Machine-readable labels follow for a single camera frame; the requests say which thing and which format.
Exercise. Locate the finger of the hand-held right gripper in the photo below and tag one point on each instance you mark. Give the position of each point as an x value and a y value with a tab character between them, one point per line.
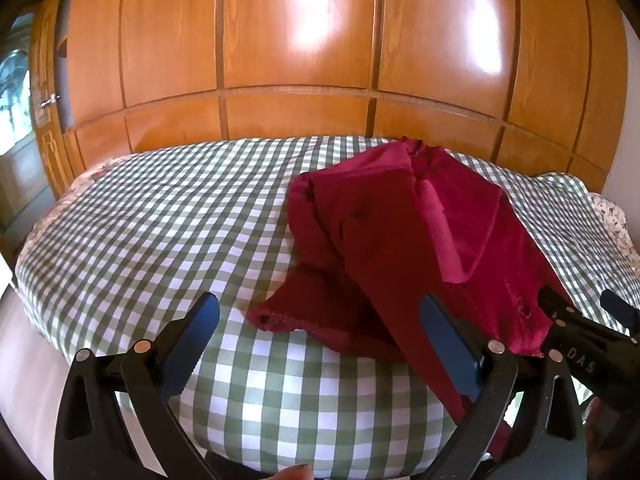
620	307
557	307

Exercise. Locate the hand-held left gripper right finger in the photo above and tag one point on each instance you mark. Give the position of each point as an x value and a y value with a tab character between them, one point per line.
450	342

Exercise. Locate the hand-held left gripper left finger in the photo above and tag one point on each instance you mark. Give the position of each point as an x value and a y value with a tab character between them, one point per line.
191	342

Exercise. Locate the red garment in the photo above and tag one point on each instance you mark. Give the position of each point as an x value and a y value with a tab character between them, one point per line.
400	220

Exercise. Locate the person's right hand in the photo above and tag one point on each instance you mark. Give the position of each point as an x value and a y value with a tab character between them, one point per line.
600	425

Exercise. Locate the person's left hand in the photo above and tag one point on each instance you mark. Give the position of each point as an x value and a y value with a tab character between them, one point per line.
295	473

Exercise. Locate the green checked bedsheet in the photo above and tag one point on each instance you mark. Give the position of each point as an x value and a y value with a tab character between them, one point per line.
150	220

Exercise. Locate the wooden door with glass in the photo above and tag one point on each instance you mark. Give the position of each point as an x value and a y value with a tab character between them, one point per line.
22	125

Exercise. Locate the wooden wardrobe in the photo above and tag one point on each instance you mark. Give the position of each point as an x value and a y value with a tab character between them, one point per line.
300	50

